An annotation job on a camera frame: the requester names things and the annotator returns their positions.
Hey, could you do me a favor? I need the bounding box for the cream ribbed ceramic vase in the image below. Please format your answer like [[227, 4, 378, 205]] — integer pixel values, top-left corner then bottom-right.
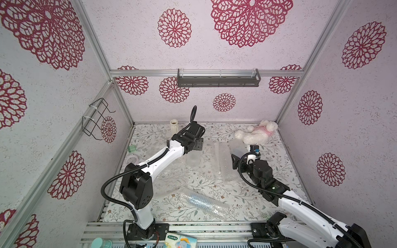
[[170, 119, 179, 136]]

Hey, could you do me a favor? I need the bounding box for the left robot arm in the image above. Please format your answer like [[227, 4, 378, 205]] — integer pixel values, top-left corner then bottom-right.
[[120, 121, 205, 231]]

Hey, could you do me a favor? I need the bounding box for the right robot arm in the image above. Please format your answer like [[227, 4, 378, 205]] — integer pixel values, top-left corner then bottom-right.
[[231, 151, 371, 248]]

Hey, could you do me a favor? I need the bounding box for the bubble wrapped purple vase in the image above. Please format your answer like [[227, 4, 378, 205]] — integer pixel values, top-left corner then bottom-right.
[[228, 139, 249, 158]]

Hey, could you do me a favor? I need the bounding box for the bubble wrapped item front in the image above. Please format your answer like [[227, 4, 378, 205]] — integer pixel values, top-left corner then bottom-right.
[[181, 189, 229, 220]]

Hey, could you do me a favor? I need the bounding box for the white pink plush toy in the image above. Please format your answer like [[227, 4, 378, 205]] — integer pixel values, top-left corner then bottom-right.
[[234, 120, 278, 145]]

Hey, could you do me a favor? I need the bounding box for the green cube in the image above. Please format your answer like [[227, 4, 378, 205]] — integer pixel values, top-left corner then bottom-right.
[[127, 145, 137, 153]]

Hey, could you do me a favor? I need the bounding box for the lilac tape roll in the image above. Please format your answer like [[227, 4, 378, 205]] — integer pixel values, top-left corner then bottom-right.
[[124, 154, 140, 165]]

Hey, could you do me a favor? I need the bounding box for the tissue pack with cartoon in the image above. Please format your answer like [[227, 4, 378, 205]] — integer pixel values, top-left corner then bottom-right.
[[164, 232, 197, 248]]

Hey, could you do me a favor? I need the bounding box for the teal bottle cap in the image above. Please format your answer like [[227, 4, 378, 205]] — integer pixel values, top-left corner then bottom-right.
[[91, 237, 113, 248]]

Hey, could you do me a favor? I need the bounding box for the black wall shelf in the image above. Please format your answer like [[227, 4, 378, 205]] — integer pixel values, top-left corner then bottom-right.
[[177, 69, 262, 88]]

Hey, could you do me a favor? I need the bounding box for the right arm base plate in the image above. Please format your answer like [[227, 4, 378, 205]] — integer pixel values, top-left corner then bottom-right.
[[250, 222, 292, 241]]

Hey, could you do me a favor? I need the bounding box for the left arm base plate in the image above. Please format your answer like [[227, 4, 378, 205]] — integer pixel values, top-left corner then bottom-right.
[[127, 223, 170, 241]]

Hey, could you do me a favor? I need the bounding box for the black wire wall rack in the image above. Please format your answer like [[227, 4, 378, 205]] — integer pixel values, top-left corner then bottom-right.
[[81, 98, 116, 141]]

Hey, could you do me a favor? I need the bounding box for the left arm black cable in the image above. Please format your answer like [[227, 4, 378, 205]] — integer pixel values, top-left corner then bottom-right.
[[100, 105, 198, 248]]

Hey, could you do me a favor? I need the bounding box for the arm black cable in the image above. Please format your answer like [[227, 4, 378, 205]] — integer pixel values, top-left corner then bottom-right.
[[100, 105, 198, 248], [237, 151, 364, 248]]

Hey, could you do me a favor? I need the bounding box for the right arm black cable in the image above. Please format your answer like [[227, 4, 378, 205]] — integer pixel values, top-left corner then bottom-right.
[[237, 151, 364, 248]]

